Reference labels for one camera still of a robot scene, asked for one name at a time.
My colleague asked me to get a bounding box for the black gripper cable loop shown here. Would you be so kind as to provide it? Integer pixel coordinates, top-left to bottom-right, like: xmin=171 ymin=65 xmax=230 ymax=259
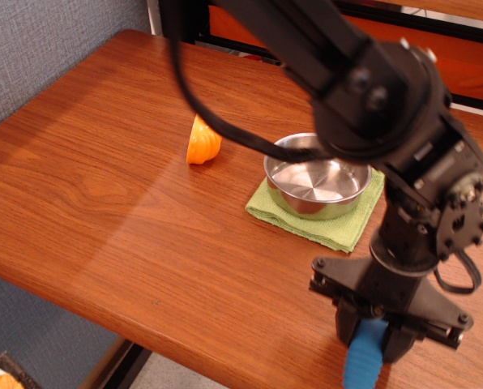
xmin=432 ymin=249 xmax=482 ymax=296

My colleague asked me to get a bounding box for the small steel saucepan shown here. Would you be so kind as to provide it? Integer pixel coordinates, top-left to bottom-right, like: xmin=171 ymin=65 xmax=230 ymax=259
xmin=263 ymin=156 xmax=373 ymax=220

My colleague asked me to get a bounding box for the green folded cloth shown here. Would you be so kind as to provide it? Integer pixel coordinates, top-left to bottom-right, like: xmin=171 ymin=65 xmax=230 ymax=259
xmin=246 ymin=170 xmax=385 ymax=254

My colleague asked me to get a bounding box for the orange panel black frame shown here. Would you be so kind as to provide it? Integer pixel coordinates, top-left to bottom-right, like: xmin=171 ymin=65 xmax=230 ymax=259
xmin=178 ymin=1 xmax=483 ymax=110

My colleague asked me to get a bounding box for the orange object at floor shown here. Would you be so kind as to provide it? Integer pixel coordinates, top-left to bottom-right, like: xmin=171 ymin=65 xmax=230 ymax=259
xmin=0 ymin=374 xmax=24 ymax=389

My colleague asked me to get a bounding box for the orange plastic half fruit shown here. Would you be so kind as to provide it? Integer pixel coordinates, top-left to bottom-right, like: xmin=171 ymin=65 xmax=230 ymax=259
xmin=186 ymin=115 xmax=223 ymax=165

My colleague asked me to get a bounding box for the blue handled metal spoon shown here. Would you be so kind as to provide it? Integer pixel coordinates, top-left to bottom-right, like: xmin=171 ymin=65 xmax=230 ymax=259
xmin=343 ymin=319 xmax=387 ymax=389

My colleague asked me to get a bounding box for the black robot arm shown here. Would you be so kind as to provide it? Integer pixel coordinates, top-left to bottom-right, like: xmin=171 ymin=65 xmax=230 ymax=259
xmin=220 ymin=1 xmax=483 ymax=363

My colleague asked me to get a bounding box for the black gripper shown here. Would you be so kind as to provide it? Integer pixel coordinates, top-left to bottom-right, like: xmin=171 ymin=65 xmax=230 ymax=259
xmin=310 ymin=257 xmax=473 ymax=364

